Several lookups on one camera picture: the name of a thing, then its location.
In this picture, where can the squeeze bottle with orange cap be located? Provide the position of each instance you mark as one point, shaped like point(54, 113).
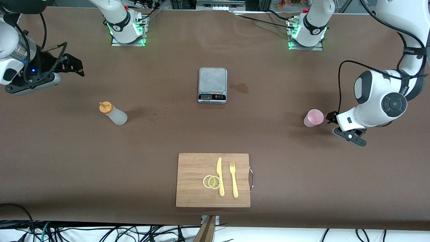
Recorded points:
point(117, 116)

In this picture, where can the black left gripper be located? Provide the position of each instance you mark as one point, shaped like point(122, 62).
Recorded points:
point(332, 117)

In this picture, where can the wooden cutting board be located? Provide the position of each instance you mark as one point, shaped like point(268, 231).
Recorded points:
point(195, 188)

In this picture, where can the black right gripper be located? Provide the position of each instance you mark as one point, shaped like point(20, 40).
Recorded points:
point(48, 62)

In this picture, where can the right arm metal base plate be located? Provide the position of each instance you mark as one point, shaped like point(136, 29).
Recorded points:
point(134, 44)

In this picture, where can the lemon slice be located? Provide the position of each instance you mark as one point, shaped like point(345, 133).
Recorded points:
point(214, 182)
point(205, 182)

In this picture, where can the pink plastic cup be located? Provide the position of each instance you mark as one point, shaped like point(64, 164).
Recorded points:
point(313, 118)

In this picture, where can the wooden post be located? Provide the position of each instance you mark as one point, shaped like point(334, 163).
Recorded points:
point(206, 232)

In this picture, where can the yellow plastic fork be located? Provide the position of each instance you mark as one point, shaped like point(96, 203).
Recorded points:
point(234, 185)

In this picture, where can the yellow plastic knife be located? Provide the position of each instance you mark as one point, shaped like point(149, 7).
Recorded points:
point(220, 174)

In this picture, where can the liquid spill puddle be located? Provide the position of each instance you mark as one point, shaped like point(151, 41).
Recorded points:
point(240, 88)

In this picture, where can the silver digital kitchen scale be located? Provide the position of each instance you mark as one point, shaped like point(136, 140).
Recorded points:
point(212, 80)

